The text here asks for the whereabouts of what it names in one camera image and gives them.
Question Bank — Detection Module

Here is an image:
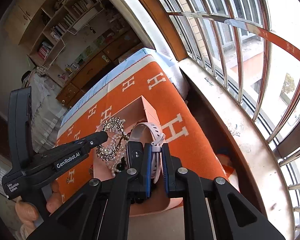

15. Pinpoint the pink jewelry box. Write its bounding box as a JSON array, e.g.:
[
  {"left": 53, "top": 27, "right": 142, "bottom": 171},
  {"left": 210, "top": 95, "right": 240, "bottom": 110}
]
[{"left": 93, "top": 96, "right": 182, "bottom": 217}]

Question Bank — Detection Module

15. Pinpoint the white pearl necklace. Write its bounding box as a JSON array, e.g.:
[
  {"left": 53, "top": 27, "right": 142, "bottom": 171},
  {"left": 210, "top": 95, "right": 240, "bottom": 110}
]
[{"left": 103, "top": 129, "right": 131, "bottom": 177}]

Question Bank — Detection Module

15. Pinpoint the gold rhinestone hair comb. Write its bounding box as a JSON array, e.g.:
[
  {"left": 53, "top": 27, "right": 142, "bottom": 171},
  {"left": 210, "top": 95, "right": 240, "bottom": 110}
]
[{"left": 96, "top": 116, "right": 129, "bottom": 161}]

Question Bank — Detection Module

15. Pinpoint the white lace covered furniture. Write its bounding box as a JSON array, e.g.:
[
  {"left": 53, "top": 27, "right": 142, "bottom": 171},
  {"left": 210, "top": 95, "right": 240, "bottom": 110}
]
[{"left": 21, "top": 69, "right": 67, "bottom": 153}]

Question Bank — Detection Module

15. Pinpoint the orange H pattern blanket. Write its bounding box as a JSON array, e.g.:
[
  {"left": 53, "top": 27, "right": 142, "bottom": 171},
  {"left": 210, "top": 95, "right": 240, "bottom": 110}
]
[{"left": 54, "top": 61, "right": 231, "bottom": 203}]

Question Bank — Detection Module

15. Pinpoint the wooden desk with drawers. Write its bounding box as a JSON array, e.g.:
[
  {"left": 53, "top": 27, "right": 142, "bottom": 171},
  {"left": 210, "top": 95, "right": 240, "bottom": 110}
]
[{"left": 56, "top": 28, "right": 141, "bottom": 108}]

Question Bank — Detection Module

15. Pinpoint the wooden bookshelf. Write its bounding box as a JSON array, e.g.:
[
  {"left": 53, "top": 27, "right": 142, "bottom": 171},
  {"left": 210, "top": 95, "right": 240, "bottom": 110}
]
[{"left": 4, "top": 0, "right": 102, "bottom": 68}]

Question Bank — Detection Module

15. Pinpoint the light blue patterned sheet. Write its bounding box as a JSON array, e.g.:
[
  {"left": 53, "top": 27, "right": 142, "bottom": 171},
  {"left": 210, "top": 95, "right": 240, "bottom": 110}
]
[{"left": 61, "top": 48, "right": 177, "bottom": 130}]

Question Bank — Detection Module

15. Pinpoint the metal window grille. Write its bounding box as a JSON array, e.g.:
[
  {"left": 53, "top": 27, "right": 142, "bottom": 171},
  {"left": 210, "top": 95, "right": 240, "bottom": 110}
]
[{"left": 159, "top": 0, "right": 300, "bottom": 237}]

